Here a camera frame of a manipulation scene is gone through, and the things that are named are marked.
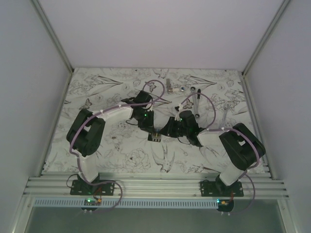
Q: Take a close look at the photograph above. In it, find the controller board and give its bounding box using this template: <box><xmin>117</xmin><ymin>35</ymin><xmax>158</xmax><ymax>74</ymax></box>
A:
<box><xmin>217</xmin><ymin>199</ymin><xmax>234</xmax><ymax>207</ymax></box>
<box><xmin>84</xmin><ymin>198</ymin><xmax>102</xmax><ymax>206</ymax></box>

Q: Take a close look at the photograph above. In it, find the aluminium frame rail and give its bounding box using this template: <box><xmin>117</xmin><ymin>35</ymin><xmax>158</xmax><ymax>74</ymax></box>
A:
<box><xmin>23</xmin><ymin>172</ymin><xmax>289</xmax><ymax>200</ymax></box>

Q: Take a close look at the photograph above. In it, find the ratchet wrench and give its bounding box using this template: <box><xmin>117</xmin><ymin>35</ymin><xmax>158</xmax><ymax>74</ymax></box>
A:
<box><xmin>190</xmin><ymin>86</ymin><xmax>200</xmax><ymax>119</ymax></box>

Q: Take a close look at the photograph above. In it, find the black handled screwdriver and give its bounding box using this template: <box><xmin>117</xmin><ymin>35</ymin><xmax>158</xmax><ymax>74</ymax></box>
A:
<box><xmin>197</xmin><ymin>88</ymin><xmax>201</xmax><ymax>100</ymax></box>

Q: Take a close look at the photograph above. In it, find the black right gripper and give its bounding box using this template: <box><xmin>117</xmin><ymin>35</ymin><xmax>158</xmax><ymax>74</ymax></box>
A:
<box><xmin>159</xmin><ymin>117</ymin><xmax>189</xmax><ymax>139</ymax></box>

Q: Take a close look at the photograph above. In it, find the aluminium corner post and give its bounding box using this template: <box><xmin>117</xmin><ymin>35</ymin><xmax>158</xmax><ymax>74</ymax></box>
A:
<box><xmin>30</xmin><ymin>0</ymin><xmax>74</xmax><ymax>73</ymax></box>
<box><xmin>242</xmin><ymin>0</ymin><xmax>292</xmax><ymax>76</ymax></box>

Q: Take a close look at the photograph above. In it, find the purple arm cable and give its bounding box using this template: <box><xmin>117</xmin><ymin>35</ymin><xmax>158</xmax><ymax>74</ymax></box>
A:
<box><xmin>69</xmin><ymin>79</ymin><xmax>166</xmax><ymax>185</ymax></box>
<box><xmin>178</xmin><ymin>93</ymin><xmax>264</xmax><ymax>182</ymax></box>

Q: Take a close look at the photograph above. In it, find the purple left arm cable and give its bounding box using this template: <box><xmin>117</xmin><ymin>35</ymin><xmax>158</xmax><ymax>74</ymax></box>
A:
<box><xmin>69</xmin><ymin>79</ymin><xmax>166</xmax><ymax>185</ymax></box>

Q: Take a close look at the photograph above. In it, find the silver open end wrench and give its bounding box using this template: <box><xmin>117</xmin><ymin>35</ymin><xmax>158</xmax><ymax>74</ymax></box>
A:
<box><xmin>220</xmin><ymin>105</ymin><xmax>229</xmax><ymax>128</ymax></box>

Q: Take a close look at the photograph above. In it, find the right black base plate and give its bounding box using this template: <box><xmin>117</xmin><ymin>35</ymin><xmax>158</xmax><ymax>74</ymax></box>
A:
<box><xmin>199</xmin><ymin>180</ymin><xmax>244</xmax><ymax>197</ymax></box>

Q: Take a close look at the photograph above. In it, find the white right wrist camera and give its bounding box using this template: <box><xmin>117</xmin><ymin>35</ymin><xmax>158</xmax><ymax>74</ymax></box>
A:
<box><xmin>174</xmin><ymin>103</ymin><xmax>186</xmax><ymax>121</ymax></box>

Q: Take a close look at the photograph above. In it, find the clear plastic fuse box cover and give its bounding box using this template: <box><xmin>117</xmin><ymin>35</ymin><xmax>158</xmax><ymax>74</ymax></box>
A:
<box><xmin>151</xmin><ymin>132</ymin><xmax>161</xmax><ymax>142</ymax></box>

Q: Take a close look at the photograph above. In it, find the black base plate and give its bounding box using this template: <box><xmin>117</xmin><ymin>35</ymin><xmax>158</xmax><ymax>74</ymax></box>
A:
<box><xmin>199</xmin><ymin>180</ymin><xmax>244</xmax><ymax>197</ymax></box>
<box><xmin>70</xmin><ymin>180</ymin><xmax>115</xmax><ymax>196</ymax></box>

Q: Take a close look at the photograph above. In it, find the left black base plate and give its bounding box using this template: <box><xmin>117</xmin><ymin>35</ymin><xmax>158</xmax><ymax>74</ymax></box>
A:
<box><xmin>70</xmin><ymin>180</ymin><xmax>115</xmax><ymax>196</ymax></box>

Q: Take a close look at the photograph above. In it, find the white slotted cable duct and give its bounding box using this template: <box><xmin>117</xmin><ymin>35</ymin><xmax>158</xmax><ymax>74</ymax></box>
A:
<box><xmin>33</xmin><ymin>198</ymin><xmax>218</xmax><ymax>209</ymax></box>

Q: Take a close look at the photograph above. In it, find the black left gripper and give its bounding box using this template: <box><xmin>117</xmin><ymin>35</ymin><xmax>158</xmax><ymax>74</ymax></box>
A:
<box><xmin>135</xmin><ymin>110</ymin><xmax>155</xmax><ymax>135</ymax></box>

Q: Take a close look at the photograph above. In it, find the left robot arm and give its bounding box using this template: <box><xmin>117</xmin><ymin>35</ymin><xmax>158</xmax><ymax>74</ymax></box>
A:
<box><xmin>66</xmin><ymin>90</ymin><xmax>154</xmax><ymax>195</ymax></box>

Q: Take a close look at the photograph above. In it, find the right aluminium corner post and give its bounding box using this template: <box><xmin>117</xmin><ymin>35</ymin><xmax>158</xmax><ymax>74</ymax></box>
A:
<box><xmin>242</xmin><ymin>0</ymin><xmax>292</xmax><ymax>76</ymax></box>

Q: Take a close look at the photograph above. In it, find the right controller board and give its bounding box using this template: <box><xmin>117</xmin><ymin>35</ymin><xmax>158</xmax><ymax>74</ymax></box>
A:
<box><xmin>217</xmin><ymin>199</ymin><xmax>234</xmax><ymax>207</ymax></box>

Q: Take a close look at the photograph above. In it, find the left controller board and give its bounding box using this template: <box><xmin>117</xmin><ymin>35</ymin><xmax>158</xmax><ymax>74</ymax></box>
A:
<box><xmin>84</xmin><ymin>198</ymin><xmax>102</xmax><ymax>206</ymax></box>

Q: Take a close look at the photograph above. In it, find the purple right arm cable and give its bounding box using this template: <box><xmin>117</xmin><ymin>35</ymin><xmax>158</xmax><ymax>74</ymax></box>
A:
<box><xmin>178</xmin><ymin>93</ymin><xmax>264</xmax><ymax>182</ymax></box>

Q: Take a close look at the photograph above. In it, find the black fuse box base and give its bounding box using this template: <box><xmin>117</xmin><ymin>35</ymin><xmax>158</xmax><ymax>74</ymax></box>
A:
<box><xmin>147</xmin><ymin>132</ymin><xmax>161</xmax><ymax>142</ymax></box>

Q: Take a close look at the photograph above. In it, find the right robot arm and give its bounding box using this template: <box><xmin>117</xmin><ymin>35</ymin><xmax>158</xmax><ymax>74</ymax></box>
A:
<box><xmin>160</xmin><ymin>111</ymin><xmax>266</xmax><ymax>197</ymax></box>

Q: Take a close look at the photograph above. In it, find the left aluminium corner post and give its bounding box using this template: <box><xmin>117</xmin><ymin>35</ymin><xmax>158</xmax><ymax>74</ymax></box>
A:
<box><xmin>30</xmin><ymin>0</ymin><xmax>74</xmax><ymax>73</ymax></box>

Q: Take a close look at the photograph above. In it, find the metal bracket block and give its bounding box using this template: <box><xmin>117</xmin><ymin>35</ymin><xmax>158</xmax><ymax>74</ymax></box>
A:
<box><xmin>166</xmin><ymin>79</ymin><xmax>173</xmax><ymax>93</ymax></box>

